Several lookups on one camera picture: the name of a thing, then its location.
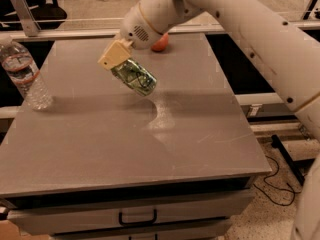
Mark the grey lower drawer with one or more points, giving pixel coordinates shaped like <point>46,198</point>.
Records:
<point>187,230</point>

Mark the grey upper drawer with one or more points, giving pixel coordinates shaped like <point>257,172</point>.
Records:
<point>100,216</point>

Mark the left metal rail bracket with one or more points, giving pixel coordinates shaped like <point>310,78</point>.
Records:
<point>28,23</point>

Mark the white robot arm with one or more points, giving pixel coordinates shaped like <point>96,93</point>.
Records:
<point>284,55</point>

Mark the black stand leg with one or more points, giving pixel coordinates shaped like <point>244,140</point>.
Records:
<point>277,144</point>

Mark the green soda can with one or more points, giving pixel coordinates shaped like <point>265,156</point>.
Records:
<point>135,77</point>

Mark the clear plastic water bottle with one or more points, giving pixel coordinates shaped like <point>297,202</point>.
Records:
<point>22,70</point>

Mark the black office chair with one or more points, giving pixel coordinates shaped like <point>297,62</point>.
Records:
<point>47,14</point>

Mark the black drawer handle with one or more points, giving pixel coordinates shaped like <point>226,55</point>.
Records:
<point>138,219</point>

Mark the red apple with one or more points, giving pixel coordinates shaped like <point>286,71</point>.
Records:
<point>161,44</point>

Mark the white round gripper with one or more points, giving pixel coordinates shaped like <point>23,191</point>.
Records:
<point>136,29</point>

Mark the grey drawer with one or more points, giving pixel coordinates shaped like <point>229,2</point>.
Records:
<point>100,216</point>
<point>187,230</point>

